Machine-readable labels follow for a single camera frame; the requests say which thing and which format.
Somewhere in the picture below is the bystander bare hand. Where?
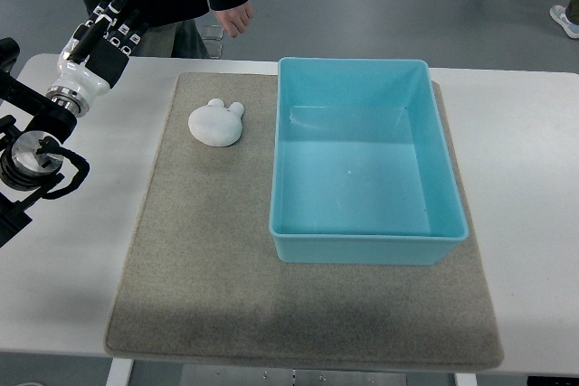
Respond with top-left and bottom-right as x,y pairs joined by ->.
214,1 -> 254,38

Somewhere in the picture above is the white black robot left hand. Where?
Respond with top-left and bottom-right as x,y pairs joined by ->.
46,0 -> 148,118

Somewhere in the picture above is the white bunny toy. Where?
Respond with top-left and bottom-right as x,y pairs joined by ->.
188,99 -> 244,147

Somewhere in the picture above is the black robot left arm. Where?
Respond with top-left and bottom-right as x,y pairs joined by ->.
1,38 -> 90,245

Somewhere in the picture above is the blue plastic box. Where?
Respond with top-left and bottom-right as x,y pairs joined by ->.
270,57 -> 470,266

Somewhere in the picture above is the metal floor plate far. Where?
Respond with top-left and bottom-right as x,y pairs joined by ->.
201,25 -> 224,41

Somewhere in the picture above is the metal floor plate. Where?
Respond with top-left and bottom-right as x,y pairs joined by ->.
205,42 -> 223,59
201,25 -> 224,41

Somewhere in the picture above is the metal floor plate near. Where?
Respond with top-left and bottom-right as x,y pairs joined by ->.
205,42 -> 223,59

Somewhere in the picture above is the grey felt mat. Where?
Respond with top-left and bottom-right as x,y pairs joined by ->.
104,73 -> 503,372

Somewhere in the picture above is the white table leg left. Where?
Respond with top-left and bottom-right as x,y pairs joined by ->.
105,358 -> 134,386

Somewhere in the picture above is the white blue sneaker right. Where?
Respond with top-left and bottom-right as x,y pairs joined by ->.
549,5 -> 579,39

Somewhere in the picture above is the metal table crossbar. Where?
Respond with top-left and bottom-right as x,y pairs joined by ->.
180,364 -> 408,386

